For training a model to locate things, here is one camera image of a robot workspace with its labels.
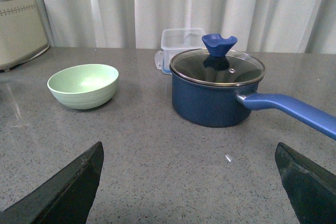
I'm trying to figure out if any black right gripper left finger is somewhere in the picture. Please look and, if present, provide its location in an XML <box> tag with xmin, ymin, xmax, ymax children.
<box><xmin>1</xmin><ymin>141</ymin><xmax>104</xmax><ymax>223</ymax></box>

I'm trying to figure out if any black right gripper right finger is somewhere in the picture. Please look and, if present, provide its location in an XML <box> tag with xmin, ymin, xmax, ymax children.
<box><xmin>275</xmin><ymin>142</ymin><xmax>335</xmax><ymax>223</ymax></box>

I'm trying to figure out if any green bowl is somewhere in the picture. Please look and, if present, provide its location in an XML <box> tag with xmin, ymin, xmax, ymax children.
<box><xmin>47</xmin><ymin>64</ymin><xmax>119</xmax><ymax>110</ymax></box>

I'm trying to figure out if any blue saucepan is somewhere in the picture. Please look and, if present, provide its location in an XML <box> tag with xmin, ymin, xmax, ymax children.
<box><xmin>172</xmin><ymin>74</ymin><xmax>335</xmax><ymax>139</ymax></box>

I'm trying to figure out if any glass lid blue knob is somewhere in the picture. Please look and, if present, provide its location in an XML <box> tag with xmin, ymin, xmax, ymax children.
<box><xmin>170</xmin><ymin>34</ymin><xmax>266</xmax><ymax>87</ymax></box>

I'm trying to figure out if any cream toaster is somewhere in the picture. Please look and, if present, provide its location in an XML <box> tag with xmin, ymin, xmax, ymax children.
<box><xmin>1</xmin><ymin>0</ymin><xmax>49</xmax><ymax>71</ymax></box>

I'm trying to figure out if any white curtain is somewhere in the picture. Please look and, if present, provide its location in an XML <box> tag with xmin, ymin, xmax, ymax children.
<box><xmin>36</xmin><ymin>0</ymin><xmax>335</xmax><ymax>54</ymax></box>

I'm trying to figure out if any clear plastic container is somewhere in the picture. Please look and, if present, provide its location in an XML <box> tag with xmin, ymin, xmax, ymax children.
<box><xmin>154</xmin><ymin>28</ymin><xmax>205</xmax><ymax>74</ymax></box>

